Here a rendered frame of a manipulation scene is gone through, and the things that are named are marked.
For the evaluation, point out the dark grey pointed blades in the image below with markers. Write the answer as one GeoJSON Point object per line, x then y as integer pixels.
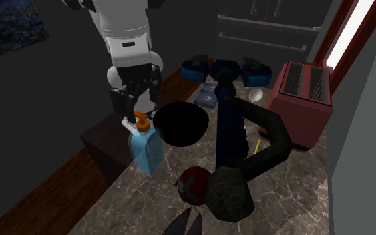
{"type": "Point", "coordinates": [182, 224]}

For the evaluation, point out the grey-blue flat box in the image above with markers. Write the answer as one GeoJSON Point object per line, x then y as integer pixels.
{"type": "Point", "coordinates": [207, 96]}

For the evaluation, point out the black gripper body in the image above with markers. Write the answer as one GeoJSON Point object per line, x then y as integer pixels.
{"type": "Point", "coordinates": [135, 76]}

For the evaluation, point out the yellow pencil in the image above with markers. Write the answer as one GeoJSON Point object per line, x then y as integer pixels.
{"type": "Point", "coordinates": [257, 146]}

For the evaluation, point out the blue wall picture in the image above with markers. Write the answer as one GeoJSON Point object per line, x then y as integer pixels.
{"type": "Point", "coordinates": [7, 27]}

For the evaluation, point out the blue soap dispenser orange pump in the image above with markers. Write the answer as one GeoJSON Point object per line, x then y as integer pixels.
{"type": "Point", "coordinates": [147, 148]}

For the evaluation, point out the silver spoon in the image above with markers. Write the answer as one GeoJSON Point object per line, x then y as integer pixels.
{"type": "Point", "coordinates": [255, 95]}

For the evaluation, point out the window with red frame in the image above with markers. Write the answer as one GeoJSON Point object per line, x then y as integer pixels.
{"type": "Point", "coordinates": [347, 35]}

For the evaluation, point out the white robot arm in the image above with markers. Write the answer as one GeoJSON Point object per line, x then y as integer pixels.
{"type": "Point", "coordinates": [125, 31]}

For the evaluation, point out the dark green curved object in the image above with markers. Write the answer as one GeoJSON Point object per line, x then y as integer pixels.
{"type": "Point", "coordinates": [230, 195]}

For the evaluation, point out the red toaster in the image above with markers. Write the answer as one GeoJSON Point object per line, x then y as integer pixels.
{"type": "Point", "coordinates": [296, 117]}

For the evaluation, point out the red ball with grey bands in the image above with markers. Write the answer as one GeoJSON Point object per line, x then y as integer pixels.
{"type": "Point", "coordinates": [194, 185]}

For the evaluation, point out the black bowl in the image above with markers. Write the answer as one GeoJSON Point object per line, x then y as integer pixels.
{"type": "Point", "coordinates": [181, 125]}

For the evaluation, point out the dark blue cross-shaped toy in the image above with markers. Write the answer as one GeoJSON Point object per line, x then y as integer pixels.
{"type": "Point", "coordinates": [230, 136]}

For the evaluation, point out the dark robot stand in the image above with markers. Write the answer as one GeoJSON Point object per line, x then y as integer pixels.
{"type": "Point", "coordinates": [109, 146]}

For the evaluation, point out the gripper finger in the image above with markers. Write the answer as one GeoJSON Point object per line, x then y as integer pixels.
{"type": "Point", "coordinates": [117, 100]}
{"type": "Point", "coordinates": [132, 105]}

